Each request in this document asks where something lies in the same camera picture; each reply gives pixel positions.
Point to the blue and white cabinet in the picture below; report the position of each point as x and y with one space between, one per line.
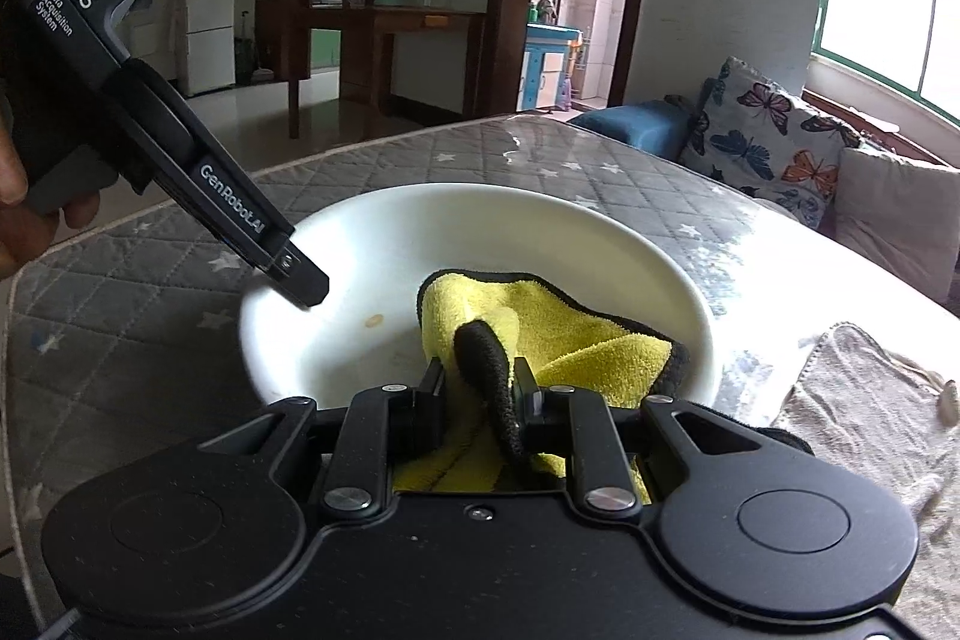
540 70

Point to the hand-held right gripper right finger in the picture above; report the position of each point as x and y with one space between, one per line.
536 416

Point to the small beige object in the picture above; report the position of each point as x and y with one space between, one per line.
949 404

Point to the large butterfly print pillow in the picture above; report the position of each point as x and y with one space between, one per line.
765 130

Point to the white bowl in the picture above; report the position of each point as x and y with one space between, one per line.
360 250

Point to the grey towel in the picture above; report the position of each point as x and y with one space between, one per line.
862 422

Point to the wooden desk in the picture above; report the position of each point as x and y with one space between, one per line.
420 14

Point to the blue sofa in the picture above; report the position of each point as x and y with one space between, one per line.
630 126

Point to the person's left hand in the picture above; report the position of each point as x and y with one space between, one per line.
19 235

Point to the white fridge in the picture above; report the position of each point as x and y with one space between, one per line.
210 25

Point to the grey quilted mattress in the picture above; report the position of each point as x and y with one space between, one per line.
135 325

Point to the yellow microfibre cloth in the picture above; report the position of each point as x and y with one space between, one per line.
585 347

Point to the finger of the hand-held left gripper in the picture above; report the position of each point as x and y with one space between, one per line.
300 276
225 240

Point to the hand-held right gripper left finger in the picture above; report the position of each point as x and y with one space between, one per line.
420 415

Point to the beige pillow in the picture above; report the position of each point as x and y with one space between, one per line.
892 212

